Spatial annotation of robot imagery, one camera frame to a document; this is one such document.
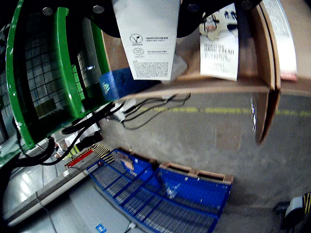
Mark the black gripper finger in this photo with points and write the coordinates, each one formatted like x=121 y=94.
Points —
x=107 y=17
x=189 y=19

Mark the long white printed carton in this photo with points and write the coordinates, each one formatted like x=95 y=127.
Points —
x=150 y=29

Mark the divided cardboard box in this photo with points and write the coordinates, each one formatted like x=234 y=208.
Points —
x=218 y=87

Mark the white hand cream carton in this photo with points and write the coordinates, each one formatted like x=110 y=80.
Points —
x=218 y=60

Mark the dark blue carton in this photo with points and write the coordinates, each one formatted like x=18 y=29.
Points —
x=114 y=82

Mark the green metal cabinet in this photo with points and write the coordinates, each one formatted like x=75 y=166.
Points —
x=65 y=72

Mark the white power adapter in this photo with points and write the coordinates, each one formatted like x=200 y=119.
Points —
x=126 y=106

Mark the slim red white carton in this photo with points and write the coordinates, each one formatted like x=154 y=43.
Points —
x=281 y=29

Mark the red hazard striped bar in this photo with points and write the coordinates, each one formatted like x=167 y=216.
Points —
x=80 y=157

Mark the wooden pallet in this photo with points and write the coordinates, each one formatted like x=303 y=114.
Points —
x=206 y=173

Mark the grey machine hazard stripes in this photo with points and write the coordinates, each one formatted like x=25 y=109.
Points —
x=296 y=206

